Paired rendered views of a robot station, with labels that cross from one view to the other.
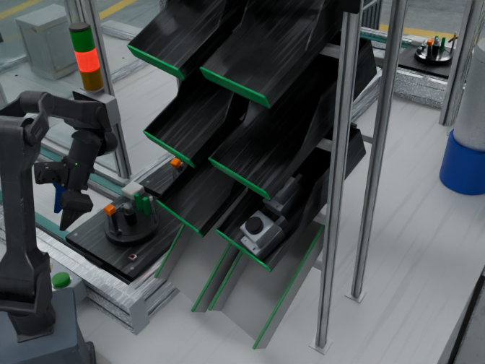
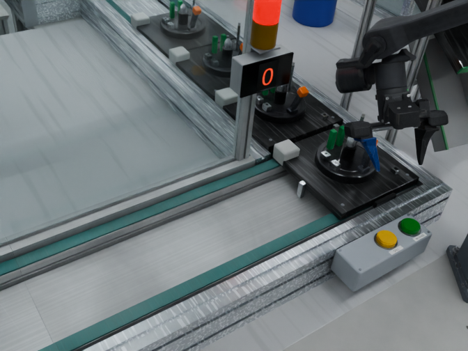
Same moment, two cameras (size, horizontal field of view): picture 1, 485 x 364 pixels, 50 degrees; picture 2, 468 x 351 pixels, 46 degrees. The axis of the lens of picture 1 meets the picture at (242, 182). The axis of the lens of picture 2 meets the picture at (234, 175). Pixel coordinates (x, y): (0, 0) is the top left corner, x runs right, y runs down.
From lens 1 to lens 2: 1.63 m
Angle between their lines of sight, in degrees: 57
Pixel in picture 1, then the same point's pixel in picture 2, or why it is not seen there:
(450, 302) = not seen: hidden behind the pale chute
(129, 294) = (435, 185)
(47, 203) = (232, 242)
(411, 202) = (326, 45)
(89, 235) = (348, 195)
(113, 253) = (382, 182)
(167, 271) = (438, 143)
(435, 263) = not seen: hidden behind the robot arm
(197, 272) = (451, 123)
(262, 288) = not seen: outside the picture
